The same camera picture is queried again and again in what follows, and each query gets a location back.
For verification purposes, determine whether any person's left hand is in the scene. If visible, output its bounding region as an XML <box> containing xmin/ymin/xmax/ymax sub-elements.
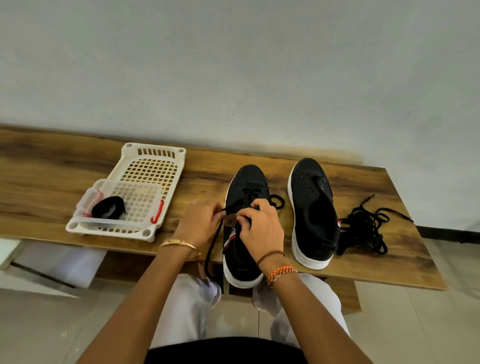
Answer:
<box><xmin>171</xmin><ymin>196</ymin><xmax>228</xmax><ymax>253</ymax></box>

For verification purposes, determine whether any person's right hand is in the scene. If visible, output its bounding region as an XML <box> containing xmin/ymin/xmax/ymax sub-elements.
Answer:
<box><xmin>234</xmin><ymin>198</ymin><xmax>287</xmax><ymax>265</ymax></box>

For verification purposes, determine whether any black band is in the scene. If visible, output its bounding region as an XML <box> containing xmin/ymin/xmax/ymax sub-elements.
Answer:
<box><xmin>203</xmin><ymin>183</ymin><xmax>287</xmax><ymax>285</ymax></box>
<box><xmin>90</xmin><ymin>195</ymin><xmax>128</xmax><ymax>222</ymax></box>

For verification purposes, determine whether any black sneaker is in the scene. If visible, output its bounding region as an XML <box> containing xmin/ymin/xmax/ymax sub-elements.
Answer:
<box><xmin>221</xmin><ymin>164</ymin><xmax>274</xmax><ymax>291</ymax></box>
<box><xmin>286</xmin><ymin>156</ymin><xmax>342</xmax><ymax>272</ymax></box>

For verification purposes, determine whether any black shoelace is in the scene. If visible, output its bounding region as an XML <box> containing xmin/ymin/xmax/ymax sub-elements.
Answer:
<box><xmin>336</xmin><ymin>193</ymin><xmax>414</xmax><ymax>257</ymax></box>
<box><xmin>336</xmin><ymin>210</ymin><xmax>390</xmax><ymax>257</ymax></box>

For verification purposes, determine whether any person's left forearm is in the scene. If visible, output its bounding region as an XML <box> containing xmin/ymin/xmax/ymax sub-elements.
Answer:
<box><xmin>74</xmin><ymin>241</ymin><xmax>202</xmax><ymax>364</ymax></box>

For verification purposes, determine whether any person's right forearm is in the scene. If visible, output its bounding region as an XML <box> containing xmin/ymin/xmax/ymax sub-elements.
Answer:
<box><xmin>259</xmin><ymin>255</ymin><xmax>373</xmax><ymax>364</ymax></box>

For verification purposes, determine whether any person's black shirt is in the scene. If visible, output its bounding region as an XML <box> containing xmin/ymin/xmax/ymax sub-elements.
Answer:
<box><xmin>141</xmin><ymin>336</ymin><xmax>309</xmax><ymax>364</ymax></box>

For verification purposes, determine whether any white plastic lattice basket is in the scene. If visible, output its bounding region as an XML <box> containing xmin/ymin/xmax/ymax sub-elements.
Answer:
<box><xmin>64</xmin><ymin>141</ymin><xmax>188</xmax><ymax>244</ymax></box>

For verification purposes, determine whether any white box under table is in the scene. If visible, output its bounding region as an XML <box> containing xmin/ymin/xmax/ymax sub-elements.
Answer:
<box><xmin>0</xmin><ymin>237</ymin><xmax>109</xmax><ymax>299</ymax></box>

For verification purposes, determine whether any gold bracelet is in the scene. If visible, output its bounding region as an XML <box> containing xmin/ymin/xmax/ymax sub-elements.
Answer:
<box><xmin>158</xmin><ymin>237</ymin><xmax>204</xmax><ymax>261</ymax></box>

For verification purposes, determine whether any orange braided bracelet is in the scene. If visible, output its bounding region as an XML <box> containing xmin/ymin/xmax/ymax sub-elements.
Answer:
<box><xmin>265</xmin><ymin>264</ymin><xmax>300</xmax><ymax>288</ymax></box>

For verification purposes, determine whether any clear container with red handles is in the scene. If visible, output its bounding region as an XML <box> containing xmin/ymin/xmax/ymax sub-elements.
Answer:
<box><xmin>73</xmin><ymin>177</ymin><xmax>167</xmax><ymax>233</ymax></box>

